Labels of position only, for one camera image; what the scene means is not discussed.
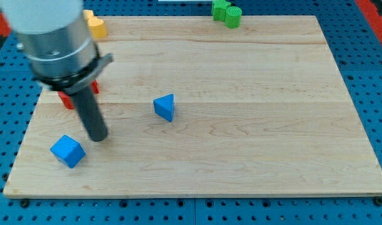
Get yellow heart wooden block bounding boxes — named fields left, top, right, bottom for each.
left=88, top=17, right=108, bottom=39

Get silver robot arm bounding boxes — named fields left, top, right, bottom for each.
left=0, top=0, right=113, bottom=95

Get green star wooden block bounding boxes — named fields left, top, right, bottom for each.
left=211, top=0, right=231, bottom=21

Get red wooden block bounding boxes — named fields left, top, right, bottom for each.
left=58, top=80, right=99, bottom=109

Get light wooden board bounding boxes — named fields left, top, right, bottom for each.
left=3, top=16, right=382, bottom=199

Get green wooden cylinder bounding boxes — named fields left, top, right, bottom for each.
left=224, top=6, right=242, bottom=29

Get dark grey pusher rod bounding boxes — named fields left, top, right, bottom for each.
left=70, top=86, right=108, bottom=142

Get blue wooden cube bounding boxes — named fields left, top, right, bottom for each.
left=50, top=135, right=86, bottom=168

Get blue wooden triangle block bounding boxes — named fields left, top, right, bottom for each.
left=153, top=94, right=175, bottom=122

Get yellow wooden block behind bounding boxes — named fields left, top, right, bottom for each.
left=83, top=9, right=94, bottom=21

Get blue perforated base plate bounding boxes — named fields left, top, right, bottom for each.
left=0, top=1, right=382, bottom=224

